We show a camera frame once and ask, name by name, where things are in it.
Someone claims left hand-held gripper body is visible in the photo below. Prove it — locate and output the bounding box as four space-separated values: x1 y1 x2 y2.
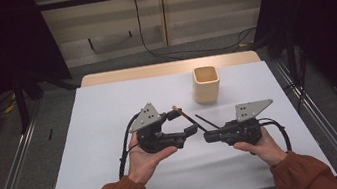
125 97 189 157

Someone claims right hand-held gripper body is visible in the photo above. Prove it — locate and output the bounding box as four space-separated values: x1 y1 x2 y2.
213 98 280 151

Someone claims dark brush with tan tip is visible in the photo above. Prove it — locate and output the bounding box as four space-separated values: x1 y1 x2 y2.
171 100 209 138

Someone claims black brush with square head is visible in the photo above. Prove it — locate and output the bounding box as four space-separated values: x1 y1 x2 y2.
194 111 220 133

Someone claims beige square cup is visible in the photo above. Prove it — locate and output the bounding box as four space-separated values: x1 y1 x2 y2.
188 64 224 107

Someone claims person's left hand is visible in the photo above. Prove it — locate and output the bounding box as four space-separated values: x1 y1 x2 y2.
122 125 183 187

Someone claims person's right hand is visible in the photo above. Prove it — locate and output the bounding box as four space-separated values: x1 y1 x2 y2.
230 122 291 173

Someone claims left hand-held gripper cable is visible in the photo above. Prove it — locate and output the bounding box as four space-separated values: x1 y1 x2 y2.
109 112 151 181

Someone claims hand-held gripper cable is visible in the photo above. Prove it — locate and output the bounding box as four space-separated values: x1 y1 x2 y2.
109 112 151 181
245 114 293 158

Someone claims right hand-held gripper cable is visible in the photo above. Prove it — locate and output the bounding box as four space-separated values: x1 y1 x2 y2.
245 114 293 158

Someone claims black stand post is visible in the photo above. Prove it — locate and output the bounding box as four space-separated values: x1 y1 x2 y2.
11 74 34 135
282 27 301 84

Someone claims black cable on floor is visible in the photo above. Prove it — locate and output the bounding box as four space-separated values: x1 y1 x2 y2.
132 0 260 66

